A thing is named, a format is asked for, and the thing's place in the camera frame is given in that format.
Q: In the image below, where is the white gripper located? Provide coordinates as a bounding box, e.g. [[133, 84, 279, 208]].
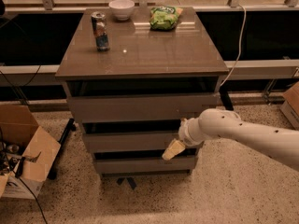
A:
[[162, 118, 203, 161]]

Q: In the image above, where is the grey drawer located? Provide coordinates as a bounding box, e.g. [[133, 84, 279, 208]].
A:
[[93, 156, 198, 175], [81, 129, 207, 154], [67, 93, 219, 123]]

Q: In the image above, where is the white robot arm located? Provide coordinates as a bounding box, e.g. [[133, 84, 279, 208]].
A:
[[162, 108, 299, 171]]

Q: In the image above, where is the grey bottom drawer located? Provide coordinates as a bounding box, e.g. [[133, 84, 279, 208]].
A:
[[93, 156, 198, 175]]

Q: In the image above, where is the grey top drawer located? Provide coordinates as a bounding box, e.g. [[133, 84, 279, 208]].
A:
[[67, 93, 219, 123]]

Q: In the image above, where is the grey drawer cabinet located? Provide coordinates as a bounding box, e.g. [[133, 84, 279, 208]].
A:
[[56, 7, 228, 176]]

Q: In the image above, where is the open cardboard box left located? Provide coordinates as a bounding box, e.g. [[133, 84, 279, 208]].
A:
[[0, 105, 61, 199]]

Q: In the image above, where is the black stand foot right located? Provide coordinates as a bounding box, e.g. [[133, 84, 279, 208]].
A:
[[219, 86, 234, 111]]

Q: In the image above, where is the cardboard box right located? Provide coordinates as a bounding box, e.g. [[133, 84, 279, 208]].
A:
[[280, 81, 299, 130]]

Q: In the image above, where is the black bar on floor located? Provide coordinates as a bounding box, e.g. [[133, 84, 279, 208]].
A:
[[48, 119, 76, 180]]

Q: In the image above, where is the green chip bag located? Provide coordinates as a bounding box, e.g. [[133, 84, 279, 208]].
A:
[[149, 6, 183, 31]]

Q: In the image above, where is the blue drink can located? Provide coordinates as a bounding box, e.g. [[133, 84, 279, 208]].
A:
[[91, 11, 110, 51]]

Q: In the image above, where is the white bowl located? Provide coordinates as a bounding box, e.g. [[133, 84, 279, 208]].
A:
[[108, 0, 135, 21]]

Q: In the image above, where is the white cable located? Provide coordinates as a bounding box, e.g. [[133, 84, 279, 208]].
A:
[[220, 3, 248, 88]]

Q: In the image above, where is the black cable on floor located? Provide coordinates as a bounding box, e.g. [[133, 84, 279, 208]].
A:
[[17, 175, 50, 224]]

